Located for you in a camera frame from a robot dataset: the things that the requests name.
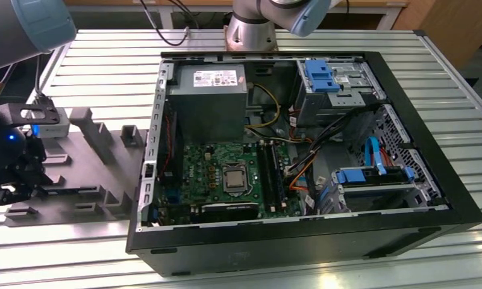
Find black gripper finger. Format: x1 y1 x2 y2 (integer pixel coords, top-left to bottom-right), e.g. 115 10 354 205
19 137 53 198
0 179 41 208

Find blue RAM stick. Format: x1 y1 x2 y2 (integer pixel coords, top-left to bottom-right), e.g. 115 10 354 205
43 185 100 196

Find black RAM slot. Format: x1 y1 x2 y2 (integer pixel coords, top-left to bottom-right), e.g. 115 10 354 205
266 141 283 210
262 141 279 211
270 141 288 208
256 141 274 212

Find grey parts rack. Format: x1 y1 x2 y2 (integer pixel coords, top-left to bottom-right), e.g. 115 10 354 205
3 107 152 228

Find blue board connector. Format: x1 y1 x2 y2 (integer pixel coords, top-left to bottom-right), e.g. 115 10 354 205
167 187 183 206

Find green motherboard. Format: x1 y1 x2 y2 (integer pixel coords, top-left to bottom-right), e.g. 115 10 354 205
152 140 306 225

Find grey power supply unit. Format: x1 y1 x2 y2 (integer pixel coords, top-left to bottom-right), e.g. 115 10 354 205
164 64 250 145

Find CPU socket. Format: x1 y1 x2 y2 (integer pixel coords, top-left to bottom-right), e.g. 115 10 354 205
219 161 254 199

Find silver CPU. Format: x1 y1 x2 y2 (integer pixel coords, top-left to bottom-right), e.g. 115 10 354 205
224 171 246 190

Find black graphics card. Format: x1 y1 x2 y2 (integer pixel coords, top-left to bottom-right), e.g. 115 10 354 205
192 202 262 224

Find metal socket cover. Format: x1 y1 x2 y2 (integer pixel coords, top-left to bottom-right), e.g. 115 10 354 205
220 164 251 196

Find metal locking lever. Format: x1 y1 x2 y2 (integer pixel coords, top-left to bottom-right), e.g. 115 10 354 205
243 168 254 196

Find black open PC case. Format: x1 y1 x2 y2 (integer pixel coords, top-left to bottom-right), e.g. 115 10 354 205
124 50 482 276

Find blue drive latch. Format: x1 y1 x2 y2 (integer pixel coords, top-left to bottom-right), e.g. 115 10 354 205
303 60 342 94

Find hard disk in blue carrier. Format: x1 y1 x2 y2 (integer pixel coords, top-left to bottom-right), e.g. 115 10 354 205
331 167 415 185

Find metal drive cage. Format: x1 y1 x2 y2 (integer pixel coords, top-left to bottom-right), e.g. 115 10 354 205
295 58 387 127

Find metal disk bay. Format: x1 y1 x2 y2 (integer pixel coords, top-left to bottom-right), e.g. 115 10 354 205
330 167 429 213

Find wooden cabinet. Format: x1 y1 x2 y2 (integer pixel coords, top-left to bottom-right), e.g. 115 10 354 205
391 0 482 72

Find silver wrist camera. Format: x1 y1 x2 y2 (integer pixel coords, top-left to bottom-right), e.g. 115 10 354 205
23 107 72 139

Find black hanging cable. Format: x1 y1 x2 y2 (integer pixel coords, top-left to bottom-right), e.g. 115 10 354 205
137 0 192 46

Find black white wire bundle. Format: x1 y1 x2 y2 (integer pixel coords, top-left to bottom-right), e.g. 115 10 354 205
244 125 306 145

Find yellow wire bundle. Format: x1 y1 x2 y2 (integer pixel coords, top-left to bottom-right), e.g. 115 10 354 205
243 83 282 133

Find orange red power wires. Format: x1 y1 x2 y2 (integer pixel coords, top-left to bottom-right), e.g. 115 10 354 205
287 150 318 193

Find blue plastic bracket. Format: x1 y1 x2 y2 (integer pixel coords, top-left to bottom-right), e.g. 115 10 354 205
318 182 335 209

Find black cable bundle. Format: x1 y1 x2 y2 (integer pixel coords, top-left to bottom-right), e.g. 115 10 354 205
287 104 381 181

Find blue flat wire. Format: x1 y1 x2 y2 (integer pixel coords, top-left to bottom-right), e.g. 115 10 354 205
366 136 390 176

